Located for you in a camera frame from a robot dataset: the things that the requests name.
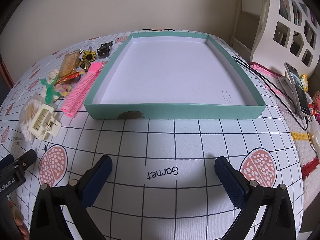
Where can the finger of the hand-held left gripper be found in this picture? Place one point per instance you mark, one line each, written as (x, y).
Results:
(26, 158)
(7, 160)

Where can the small orange white bottle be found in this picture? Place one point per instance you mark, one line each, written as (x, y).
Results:
(311, 108)

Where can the grey phone stand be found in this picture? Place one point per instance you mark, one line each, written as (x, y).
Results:
(287, 87)

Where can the orange clear snack packet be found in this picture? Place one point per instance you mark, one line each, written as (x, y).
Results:
(68, 63)

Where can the yellow snack packet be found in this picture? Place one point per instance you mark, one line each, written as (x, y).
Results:
(304, 81)

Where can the black toy car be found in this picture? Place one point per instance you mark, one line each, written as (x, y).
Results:
(103, 50)

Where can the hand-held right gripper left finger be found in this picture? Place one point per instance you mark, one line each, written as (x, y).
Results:
(97, 182)

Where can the grid fruit print tablecloth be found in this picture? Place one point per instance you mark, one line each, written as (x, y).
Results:
(175, 140)

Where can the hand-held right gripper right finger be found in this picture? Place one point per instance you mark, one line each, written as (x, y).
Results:
(231, 180)

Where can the black gold hair claw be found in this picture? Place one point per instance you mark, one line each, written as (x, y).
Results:
(84, 65)

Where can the bag of cotton swabs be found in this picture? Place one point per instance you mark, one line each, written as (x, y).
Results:
(27, 110)

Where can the brown wooden furniture edge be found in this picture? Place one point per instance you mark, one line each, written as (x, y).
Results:
(6, 72)

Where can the white cut-out shelf unit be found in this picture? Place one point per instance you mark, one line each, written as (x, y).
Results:
(270, 10)

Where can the green plastic hair clip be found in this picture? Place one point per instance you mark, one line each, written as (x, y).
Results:
(49, 92)

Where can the white plastic item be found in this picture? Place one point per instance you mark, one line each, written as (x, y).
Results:
(315, 137)

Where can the cream hair claw clip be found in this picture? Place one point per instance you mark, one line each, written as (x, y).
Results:
(41, 117)

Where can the smartphone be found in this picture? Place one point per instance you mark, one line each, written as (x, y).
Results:
(298, 90)

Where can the pink hair roller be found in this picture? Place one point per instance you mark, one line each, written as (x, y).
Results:
(80, 90)

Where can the pink white crochet mat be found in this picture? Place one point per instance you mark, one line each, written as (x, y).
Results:
(310, 170)

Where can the teal cardboard box tray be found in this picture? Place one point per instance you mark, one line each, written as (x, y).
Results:
(175, 75)

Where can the pastel rainbow scrunchie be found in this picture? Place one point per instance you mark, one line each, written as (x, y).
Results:
(62, 89)

